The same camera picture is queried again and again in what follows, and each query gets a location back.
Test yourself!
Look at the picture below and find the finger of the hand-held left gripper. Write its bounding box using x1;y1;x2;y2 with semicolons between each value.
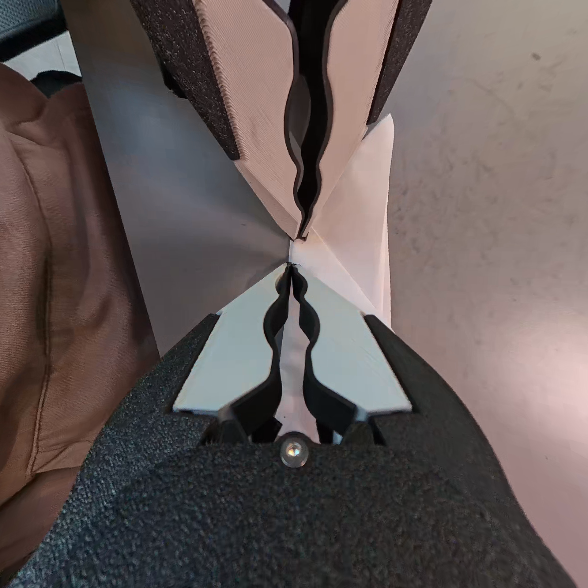
194;0;309;243
301;0;400;242

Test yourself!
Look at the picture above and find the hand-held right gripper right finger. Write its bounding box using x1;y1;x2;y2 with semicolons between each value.
293;266;413;445

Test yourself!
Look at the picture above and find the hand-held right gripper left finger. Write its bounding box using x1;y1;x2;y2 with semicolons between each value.
173;263;295;441

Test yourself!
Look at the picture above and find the white paper sheet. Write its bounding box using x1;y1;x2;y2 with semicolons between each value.
280;112;397;443

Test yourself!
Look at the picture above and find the person's beige sweatshirt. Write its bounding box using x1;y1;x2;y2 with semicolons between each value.
0;62;160;579

